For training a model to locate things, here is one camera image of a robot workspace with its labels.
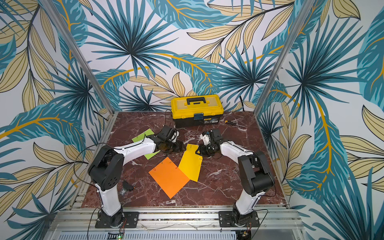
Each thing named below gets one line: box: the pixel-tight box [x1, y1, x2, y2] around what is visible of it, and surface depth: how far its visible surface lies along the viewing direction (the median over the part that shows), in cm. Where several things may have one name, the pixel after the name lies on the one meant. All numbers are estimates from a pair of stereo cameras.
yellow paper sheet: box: [178, 143, 203, 182], surface depth 92 cm
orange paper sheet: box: [148, 156, 190, 199], surface depth 90 cm
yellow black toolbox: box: [171, 94, 224, 129], surface depth 103 cm
